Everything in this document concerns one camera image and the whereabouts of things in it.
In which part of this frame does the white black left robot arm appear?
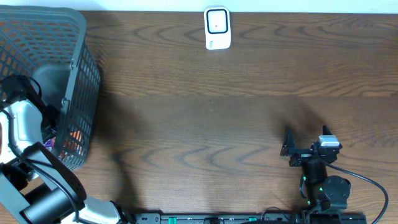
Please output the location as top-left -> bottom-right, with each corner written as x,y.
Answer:
1,75 -> 135,223

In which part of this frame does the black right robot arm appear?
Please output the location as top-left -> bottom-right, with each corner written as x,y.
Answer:
280,126 -> 351,212

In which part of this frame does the grey plastic mesh basket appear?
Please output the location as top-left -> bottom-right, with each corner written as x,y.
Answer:
1,5 -> 101,170

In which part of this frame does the black right camera cable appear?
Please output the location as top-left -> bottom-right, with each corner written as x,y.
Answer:
317,155 -> 389,224

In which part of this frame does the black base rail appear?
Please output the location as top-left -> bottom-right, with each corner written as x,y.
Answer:
133,211 -> 367,224

